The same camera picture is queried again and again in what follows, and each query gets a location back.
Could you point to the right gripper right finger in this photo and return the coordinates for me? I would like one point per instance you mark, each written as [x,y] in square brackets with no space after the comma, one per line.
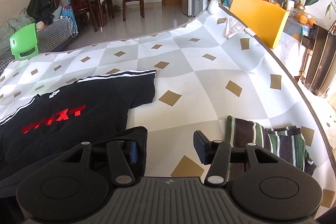
[216,154]

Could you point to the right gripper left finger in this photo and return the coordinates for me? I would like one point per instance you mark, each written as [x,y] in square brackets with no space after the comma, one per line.
[120,171]

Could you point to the black jacket with white stripes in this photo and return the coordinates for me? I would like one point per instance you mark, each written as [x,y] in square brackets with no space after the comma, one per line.
[87,110]

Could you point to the striped green folded garment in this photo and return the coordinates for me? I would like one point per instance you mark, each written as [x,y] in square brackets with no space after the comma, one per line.
[287,143]

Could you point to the checkered diamond tablecloth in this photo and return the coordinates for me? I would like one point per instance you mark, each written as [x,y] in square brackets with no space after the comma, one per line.
[202,78]

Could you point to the paper sheet on table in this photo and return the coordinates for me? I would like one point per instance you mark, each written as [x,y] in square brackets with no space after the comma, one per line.
[234,26]

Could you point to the houndstooth sofa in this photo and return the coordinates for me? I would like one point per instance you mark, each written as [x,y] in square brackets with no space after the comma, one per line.
[49,39]

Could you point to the green plastic chair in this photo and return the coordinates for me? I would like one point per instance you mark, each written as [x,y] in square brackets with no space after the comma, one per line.
[24,42]

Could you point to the blue cartoon garment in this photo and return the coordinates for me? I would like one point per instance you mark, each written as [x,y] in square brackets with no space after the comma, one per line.
[67,12]

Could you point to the oranges on side table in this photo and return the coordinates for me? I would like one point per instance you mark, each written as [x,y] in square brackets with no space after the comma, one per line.
[305,19]

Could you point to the dark wooden dining chair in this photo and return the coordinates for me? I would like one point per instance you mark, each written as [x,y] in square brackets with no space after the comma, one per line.
[92,8]

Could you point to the grey green blanket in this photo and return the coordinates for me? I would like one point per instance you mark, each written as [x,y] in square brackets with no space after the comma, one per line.
[11,26]

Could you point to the black coat on sofa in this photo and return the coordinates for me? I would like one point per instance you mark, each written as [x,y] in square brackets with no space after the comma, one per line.
[42,10]

